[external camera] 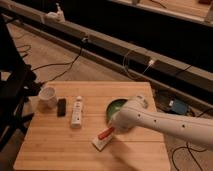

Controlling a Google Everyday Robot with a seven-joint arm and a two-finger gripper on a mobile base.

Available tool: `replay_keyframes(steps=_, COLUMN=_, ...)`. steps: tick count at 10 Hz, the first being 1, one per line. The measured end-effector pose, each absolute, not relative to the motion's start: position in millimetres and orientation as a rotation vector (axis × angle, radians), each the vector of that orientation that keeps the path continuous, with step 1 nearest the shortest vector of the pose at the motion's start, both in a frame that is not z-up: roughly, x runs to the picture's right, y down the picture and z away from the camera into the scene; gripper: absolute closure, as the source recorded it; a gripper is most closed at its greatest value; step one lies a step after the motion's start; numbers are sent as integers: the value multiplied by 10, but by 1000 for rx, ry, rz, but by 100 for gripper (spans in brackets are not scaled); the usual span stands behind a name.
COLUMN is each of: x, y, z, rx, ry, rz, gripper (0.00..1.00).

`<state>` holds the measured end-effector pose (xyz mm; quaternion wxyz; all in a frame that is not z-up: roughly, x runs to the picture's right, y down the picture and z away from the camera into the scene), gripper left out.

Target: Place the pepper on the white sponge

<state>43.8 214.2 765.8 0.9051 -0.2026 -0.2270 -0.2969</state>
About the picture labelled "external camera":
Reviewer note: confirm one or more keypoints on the white tube bottle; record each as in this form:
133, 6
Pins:
76, 120

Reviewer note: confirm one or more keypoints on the green bowl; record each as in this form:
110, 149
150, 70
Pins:
113, 107

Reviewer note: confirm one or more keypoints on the blue box on floor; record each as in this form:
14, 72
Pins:
178, 106

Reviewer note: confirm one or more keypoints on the black rectangular block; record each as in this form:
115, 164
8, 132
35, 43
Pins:
61, 107

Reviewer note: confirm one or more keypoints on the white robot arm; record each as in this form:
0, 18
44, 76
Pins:
134, 112

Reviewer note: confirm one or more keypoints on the white cup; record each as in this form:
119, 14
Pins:
48, 96

